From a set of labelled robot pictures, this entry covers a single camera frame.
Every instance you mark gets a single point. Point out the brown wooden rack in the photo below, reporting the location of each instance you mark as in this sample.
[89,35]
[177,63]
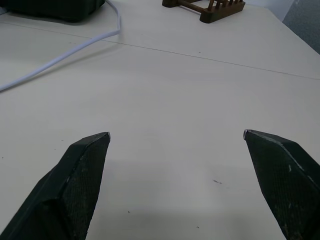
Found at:
[210,8]

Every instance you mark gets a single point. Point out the dark green box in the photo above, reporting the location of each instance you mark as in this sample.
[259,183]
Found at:
[50,10]

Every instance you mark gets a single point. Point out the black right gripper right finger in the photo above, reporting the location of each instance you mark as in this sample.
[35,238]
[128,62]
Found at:
[287,180]

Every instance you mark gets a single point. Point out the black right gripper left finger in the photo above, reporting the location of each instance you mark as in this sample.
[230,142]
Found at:
[67,190]

